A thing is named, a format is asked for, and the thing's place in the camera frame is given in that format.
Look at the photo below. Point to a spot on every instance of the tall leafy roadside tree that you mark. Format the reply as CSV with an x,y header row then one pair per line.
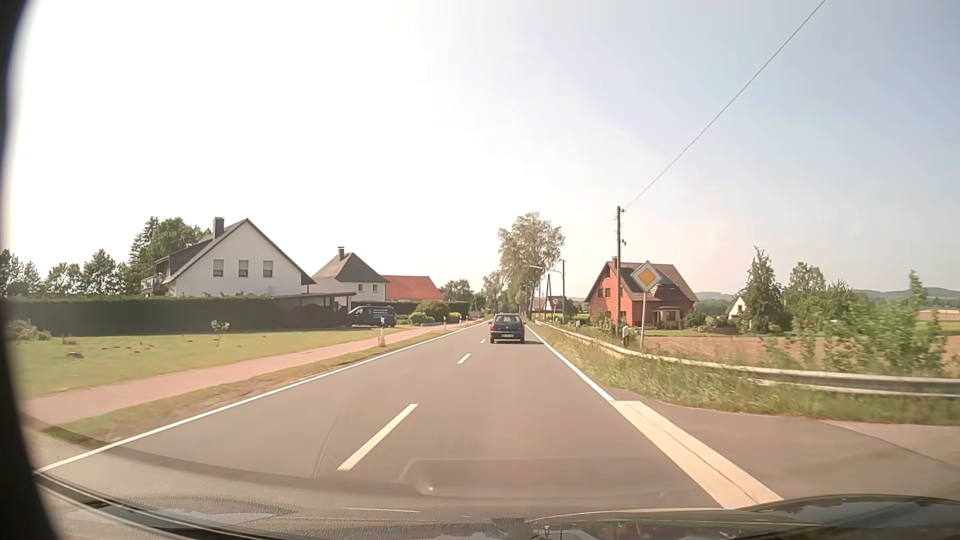
x,y
529,251

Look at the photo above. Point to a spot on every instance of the round green bushes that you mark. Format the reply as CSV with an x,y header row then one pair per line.
x,y
433,311

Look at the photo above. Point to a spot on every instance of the dark hatchback car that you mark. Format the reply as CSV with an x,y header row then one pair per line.
x,y
507,328

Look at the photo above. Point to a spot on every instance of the red roofed building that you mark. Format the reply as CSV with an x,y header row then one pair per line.
x,y
411,288

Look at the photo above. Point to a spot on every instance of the dark parked van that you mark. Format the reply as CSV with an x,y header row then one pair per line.
x,y
373,316

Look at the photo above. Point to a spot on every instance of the small white house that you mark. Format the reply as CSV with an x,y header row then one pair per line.
x,y
351,279

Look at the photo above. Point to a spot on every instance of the grey asphalt road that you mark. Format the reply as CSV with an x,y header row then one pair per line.
x,y
510,405

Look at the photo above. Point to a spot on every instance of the wooden utility pole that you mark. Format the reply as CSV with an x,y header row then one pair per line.
x,y
619,262

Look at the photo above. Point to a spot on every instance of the red brick house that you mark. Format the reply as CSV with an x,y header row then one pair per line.
x,y
637,300

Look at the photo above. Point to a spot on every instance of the yellow diamond priority road sign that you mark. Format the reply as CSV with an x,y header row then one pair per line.
x,y
646,277

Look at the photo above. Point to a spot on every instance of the brown bare field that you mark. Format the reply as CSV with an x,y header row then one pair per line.
x,y
712,349

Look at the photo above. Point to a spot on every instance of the large white gabled house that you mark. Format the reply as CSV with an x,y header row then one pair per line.
x,y
232,266

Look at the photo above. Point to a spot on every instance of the overgrown grass verge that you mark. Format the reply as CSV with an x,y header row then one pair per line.
x,y
712,390

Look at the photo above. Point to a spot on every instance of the road markings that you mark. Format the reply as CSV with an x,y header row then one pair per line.
x,y
694,450

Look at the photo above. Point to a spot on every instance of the conifer tree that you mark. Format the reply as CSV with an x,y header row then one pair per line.
x,y
762,296

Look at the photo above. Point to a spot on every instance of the grass strip beside road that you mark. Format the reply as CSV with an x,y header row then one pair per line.
x,y
225,394

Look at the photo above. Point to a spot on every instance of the reddish paved cycle path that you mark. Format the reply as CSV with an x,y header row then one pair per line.
x,y
187,380

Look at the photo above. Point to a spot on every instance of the car's own bonnet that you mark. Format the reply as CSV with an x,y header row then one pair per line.
x,y
675,521

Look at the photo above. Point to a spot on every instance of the long dark green hedge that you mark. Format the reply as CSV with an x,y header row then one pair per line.
x,y
135,315

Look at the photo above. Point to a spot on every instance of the mown grass lawn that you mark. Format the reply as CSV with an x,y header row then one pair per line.
x,y
135,354

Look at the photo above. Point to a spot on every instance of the row of trees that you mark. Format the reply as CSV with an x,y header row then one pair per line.
x,y
90,270

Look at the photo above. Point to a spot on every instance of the green roadside bushes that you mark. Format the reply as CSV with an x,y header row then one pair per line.
x,y
870,330

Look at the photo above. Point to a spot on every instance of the street lamp post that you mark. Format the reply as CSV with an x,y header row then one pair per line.
x,y
562,285

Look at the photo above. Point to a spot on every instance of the metal guard rail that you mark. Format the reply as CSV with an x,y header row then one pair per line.
x,y
750,369

